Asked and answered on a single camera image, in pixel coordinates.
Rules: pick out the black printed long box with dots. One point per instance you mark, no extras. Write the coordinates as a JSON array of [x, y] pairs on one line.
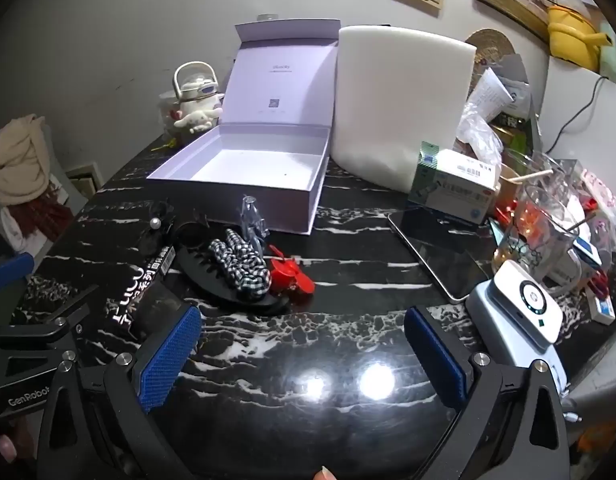
[[138, 295]]

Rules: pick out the person's right hand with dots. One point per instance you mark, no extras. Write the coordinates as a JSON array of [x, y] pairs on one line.
[[325, 474]]

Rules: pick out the red plaid scarf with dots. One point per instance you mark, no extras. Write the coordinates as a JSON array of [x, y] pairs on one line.
[[43, 215]]

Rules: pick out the wooden stick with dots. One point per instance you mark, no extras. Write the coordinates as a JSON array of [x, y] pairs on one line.
[[533, 175]]

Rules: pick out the clear plastic bag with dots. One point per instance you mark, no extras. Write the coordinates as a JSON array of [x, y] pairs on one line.
[[475, 130]]

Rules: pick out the white kettle-shaped bottle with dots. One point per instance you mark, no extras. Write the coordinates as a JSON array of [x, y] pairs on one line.
[[198, 87]]

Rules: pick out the white foam block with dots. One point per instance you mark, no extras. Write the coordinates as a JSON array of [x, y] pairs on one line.
[[398, 110]]

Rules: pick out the beige cloth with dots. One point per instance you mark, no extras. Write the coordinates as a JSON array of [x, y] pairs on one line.
[[18, 160]]

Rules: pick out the pink printed package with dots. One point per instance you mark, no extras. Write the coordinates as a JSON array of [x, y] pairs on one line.
[[603, 195]]

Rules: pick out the red hair clip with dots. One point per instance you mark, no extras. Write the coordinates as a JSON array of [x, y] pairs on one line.
[[283, 277]]

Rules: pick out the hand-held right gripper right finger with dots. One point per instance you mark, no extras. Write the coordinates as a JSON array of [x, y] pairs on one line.
[[435, 360]]

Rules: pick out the white paper sheet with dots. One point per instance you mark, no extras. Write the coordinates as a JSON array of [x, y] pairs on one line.
[[490, 92]]

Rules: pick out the small white blue box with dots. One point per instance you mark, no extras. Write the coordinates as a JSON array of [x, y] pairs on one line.
[[603, 310]]

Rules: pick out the white appliance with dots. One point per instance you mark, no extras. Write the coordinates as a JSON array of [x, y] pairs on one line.
[[583, 105]]

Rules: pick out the white plush dog toy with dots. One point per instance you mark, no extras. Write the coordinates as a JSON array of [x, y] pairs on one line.
[[195, 116]]

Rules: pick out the black hair claw clip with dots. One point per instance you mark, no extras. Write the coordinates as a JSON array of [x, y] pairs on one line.
[[203, 275]]

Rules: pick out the round woven mat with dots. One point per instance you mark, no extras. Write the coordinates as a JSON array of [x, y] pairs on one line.
[[488, 42]]

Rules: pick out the glass mug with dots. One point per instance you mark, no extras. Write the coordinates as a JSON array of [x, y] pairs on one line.
[[533, 230]]

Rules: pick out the green white medicine box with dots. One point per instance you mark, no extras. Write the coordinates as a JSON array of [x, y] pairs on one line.
[[453, 190]]

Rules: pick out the pale blue device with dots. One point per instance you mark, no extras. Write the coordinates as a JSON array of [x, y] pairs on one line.
[[508, 340]]

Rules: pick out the brown paper cup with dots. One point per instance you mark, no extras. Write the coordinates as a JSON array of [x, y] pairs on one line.
[[508, 187]]

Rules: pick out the white round-button device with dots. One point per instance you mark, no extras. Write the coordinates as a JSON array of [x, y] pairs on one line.
[[528, 300]]

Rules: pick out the beige wall panel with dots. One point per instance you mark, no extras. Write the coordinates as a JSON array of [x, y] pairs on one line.
[[85, 177]]

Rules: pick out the clear jar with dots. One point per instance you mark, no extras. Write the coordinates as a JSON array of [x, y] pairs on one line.
[[268, 16]]

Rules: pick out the yellow green small stick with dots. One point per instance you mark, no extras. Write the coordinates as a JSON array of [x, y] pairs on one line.
[[165, 145]]

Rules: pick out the person's left hand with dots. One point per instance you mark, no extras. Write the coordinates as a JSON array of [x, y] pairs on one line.
[[7, 447]]

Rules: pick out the lavender gift box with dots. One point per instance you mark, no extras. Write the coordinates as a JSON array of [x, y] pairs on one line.
[[258, 160]]

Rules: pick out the grey chair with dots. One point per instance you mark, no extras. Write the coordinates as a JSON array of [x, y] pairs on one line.
[[63, 185]]

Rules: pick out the yellow kettle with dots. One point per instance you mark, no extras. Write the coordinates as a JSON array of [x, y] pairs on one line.
[[573, 40]]

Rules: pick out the clear plastic bottle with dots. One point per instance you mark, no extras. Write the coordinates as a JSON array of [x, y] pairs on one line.
[[252, 215]]

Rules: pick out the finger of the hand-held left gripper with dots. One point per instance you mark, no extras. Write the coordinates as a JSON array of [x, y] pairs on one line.
[[63, 307], [8, 270]]

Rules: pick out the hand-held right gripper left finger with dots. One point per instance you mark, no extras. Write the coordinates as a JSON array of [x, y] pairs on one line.
[[170, 355]]

